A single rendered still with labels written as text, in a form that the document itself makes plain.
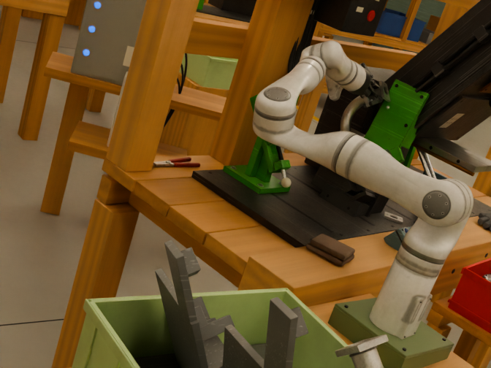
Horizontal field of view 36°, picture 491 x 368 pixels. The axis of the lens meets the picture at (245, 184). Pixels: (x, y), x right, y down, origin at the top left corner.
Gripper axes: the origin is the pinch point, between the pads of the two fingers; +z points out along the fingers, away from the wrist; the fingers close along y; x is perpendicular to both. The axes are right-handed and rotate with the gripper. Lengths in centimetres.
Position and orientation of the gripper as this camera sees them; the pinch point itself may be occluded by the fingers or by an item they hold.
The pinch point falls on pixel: (375, 93)
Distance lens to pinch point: 219.8
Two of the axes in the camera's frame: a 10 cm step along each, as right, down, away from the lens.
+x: -8.1, 2.9, 5.1
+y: -1.3, -9.4, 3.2
